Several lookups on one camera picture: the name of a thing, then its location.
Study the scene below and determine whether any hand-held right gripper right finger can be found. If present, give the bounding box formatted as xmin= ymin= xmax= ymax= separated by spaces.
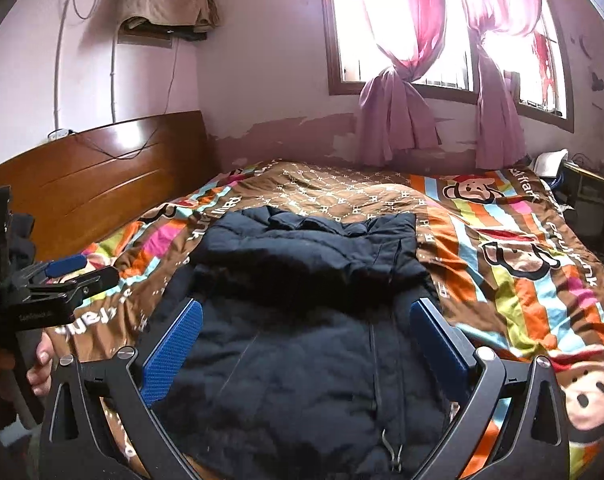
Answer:
xmin=409 ymin=298 xmax=569 ymax=480

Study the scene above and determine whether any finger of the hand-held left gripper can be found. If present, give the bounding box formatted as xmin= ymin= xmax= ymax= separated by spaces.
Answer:
xmin=16 ymin=266 xmax=120 ymax=312
xmin=12 ymin=254 xmax=88 ymax=287

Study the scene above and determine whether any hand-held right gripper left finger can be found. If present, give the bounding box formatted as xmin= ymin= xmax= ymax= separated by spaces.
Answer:
xmin=38 ymin=298 xmax=205 ymax=480

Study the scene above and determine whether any navy padded jacket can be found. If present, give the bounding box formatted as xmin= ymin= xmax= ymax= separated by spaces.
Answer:
xmin=150 ymin=205 xmax=464 ymax=480

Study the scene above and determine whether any dark clothes pile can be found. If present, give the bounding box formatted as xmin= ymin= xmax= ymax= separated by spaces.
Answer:
xmin=4 ymin=212 xmax=37 ymax=264

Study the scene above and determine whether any person's left hand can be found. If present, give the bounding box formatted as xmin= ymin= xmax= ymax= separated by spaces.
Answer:
xmin=26 ymin=332 xmax=55 ymax=402

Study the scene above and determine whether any wooden headboard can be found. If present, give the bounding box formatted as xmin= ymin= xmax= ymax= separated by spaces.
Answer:
xmin=0 ymin=110 xmax=219 ymax=264

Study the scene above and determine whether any printed cartoon blanket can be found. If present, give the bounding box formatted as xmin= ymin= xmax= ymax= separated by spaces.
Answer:
xmin=46 ymin=157 xmax=604 ymax=480

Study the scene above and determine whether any white bag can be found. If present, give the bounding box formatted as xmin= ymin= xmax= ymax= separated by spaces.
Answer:
xmin=529 ymin=148 xmax=570 ymax=178

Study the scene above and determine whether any cluttered desk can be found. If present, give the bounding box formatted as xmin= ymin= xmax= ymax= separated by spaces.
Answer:
xmin=561 ymin=156 xmax=604 ymax=212

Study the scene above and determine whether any pink curtain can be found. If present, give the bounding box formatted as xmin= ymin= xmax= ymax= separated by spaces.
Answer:
xmin=353 ymin=0 xmax=449 ymax=165
xmin=449 ymin=0 xmax=554 ymax=169

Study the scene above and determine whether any wooden framed window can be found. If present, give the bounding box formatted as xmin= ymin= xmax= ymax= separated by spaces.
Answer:
xmin=318 ymin=0 xmax=576 ymax=134

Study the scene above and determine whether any white wall pipe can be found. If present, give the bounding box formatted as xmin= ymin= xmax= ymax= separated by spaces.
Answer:
xmin=110 ymin=35 xmax=119 ymax=124
xmin=53 ymin=0 xmax=68 ymax=132

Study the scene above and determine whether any black cable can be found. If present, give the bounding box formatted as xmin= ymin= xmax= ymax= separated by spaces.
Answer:
xmin=86 ymin=37 xmax=181 ymax=162

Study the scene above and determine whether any dark wall shelf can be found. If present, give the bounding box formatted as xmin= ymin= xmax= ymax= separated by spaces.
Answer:
xmin=118 ymin=22 xmax=211 ymax=51

